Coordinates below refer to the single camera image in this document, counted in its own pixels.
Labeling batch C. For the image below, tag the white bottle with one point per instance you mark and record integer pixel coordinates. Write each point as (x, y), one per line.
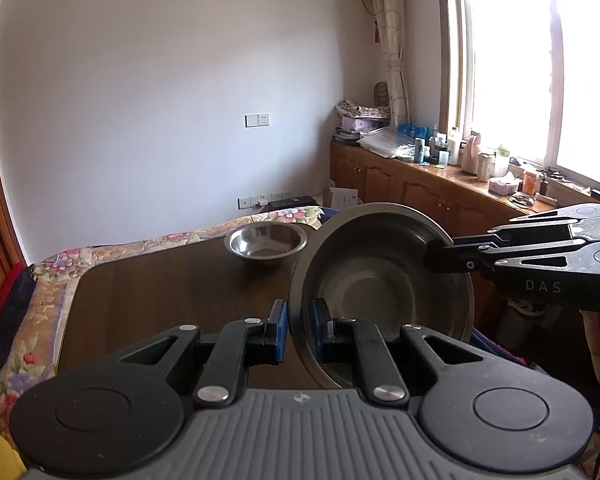
(454, 147)

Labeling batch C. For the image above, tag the green figurine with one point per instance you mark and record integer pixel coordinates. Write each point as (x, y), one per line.
(382, 95)

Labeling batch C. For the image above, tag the white cardboard box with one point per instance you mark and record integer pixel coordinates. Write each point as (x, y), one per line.
(343, 198)

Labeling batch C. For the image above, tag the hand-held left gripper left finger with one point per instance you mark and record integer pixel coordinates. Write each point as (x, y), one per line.
(280, 332)

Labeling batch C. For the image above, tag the clear plastic sheets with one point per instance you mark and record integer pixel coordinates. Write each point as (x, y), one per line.
(385, 144)

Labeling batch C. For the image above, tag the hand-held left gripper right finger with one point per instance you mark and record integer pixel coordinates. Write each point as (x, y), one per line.
(321, 331)

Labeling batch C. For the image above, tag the floral blanket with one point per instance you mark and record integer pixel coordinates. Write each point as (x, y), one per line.
(50, 270)

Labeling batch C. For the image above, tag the black box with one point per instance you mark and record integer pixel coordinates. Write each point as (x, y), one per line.
(292, 203)

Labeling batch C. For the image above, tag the blue boxes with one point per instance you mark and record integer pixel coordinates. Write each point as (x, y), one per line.
(414, 131)

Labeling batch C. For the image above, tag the orange bottle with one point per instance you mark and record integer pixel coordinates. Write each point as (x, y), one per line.
(530, 183)

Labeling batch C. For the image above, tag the wooden cabinet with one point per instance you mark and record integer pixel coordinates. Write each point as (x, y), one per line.
(405, 185)

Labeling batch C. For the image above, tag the white wall switch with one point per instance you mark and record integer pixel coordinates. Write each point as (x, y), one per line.
(257, 120)

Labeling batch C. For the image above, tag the dark cloth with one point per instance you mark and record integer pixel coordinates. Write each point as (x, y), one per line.
(5, 300)

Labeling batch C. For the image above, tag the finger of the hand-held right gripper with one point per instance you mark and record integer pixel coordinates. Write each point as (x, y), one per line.
(540, 227)
(445, 257)

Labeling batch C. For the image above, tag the pink bottle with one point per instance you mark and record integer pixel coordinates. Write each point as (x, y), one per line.
(471, 155)

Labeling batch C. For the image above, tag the stack of newspapers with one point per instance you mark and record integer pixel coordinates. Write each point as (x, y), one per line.
(360, 117)

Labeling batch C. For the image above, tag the window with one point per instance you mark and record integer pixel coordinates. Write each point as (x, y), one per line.
(530, 75)

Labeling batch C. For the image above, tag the patterned curtain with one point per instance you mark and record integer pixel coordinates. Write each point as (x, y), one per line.
(392, 35)

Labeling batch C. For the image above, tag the red curtain tassel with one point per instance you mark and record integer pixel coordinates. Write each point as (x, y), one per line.
(377, 31)

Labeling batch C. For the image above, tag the stainless steel bowl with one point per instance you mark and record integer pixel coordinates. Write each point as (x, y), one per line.
(265, 245)
(375, 270)

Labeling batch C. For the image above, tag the tissue box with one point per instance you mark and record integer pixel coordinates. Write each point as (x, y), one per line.
(504, 185)

